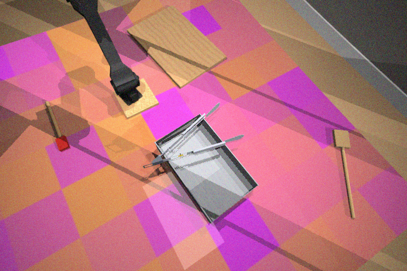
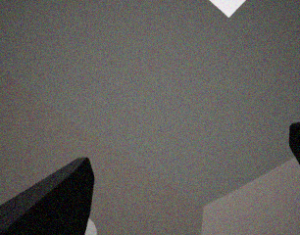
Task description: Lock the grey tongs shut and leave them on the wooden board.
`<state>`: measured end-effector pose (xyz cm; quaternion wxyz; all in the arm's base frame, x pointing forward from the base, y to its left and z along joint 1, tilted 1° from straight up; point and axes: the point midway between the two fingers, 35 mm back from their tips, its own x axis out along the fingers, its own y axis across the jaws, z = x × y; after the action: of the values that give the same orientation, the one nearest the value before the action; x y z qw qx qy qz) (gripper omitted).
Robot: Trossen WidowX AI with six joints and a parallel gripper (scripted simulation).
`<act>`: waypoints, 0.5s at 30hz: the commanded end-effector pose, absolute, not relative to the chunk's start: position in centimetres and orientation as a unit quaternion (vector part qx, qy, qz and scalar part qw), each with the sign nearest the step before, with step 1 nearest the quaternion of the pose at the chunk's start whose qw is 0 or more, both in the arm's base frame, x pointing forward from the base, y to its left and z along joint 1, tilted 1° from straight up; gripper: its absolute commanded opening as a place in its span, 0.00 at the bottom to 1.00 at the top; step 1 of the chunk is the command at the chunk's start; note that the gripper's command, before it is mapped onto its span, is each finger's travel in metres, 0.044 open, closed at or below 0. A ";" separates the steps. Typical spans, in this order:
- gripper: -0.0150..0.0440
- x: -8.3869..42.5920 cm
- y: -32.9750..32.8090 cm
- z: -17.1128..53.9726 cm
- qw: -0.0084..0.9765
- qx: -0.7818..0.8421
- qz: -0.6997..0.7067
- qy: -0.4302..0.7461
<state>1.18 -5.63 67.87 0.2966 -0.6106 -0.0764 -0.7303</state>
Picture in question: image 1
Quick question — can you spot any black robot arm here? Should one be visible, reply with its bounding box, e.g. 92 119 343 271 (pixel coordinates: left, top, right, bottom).
66 0 143 106

